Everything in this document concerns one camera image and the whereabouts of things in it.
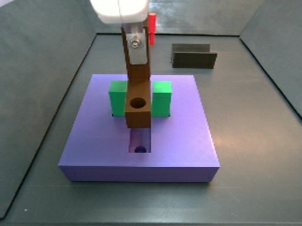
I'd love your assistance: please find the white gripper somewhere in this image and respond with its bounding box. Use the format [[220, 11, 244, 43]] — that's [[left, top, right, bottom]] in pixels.
[[89, 0, 148, 64]]

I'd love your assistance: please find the brown T-shaped block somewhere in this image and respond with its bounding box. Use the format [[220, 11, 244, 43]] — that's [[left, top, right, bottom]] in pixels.
[[121, 22, 151, 128]]

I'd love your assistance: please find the purple base board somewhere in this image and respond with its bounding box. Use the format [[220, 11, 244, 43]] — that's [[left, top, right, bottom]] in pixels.
[[58, 74, 219, 182]]

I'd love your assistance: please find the red hexagonal peg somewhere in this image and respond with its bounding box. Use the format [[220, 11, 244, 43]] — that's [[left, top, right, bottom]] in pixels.
[[148, 12, 156, 45]]

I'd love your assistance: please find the green block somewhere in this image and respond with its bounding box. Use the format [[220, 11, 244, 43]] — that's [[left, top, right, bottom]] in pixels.
[[108, 80, 172, 117]]

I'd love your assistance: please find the black angle bracket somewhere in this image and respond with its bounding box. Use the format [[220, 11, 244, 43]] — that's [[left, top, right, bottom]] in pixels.
[[171, 43, 216, 69]]

